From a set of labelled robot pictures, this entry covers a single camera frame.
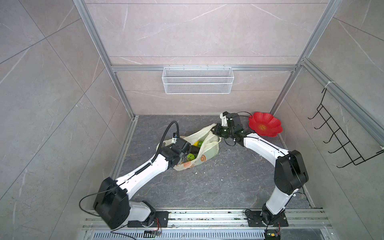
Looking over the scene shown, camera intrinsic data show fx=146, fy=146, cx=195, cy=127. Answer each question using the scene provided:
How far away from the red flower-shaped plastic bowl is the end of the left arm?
0.69 m

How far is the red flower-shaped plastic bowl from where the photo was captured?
1.13 m

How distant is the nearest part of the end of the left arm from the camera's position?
0.57m
